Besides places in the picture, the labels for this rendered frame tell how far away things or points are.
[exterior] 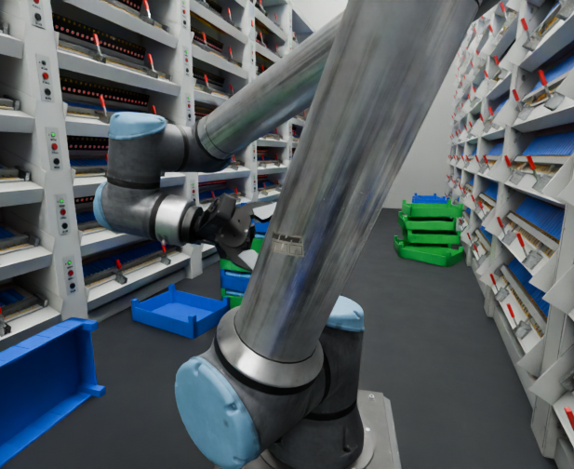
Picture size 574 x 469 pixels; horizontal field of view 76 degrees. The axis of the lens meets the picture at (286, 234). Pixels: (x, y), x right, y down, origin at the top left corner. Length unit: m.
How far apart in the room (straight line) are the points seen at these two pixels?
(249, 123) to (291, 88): 0.10
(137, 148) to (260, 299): 0.36
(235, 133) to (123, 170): 0.20
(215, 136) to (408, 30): 0.43
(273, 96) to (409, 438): 0.75
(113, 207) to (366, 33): 0.52
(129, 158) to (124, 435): 0.60
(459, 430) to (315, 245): 0.71
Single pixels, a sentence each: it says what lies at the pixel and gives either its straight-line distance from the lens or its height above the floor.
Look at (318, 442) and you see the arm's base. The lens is 0.71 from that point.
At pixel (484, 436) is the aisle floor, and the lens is 1.01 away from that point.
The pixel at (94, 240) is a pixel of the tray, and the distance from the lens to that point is 1.42.
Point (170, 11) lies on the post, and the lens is 1.91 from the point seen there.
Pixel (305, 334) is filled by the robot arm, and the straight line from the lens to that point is 0.45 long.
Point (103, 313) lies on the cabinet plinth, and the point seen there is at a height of 0.03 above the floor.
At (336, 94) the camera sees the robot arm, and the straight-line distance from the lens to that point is 0.36.
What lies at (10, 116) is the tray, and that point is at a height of 0.70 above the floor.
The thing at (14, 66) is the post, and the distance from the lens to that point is 1.35.
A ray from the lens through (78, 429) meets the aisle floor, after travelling 1.04.
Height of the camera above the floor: 0.60
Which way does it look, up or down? 12 degrees down
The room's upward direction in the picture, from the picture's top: straight up
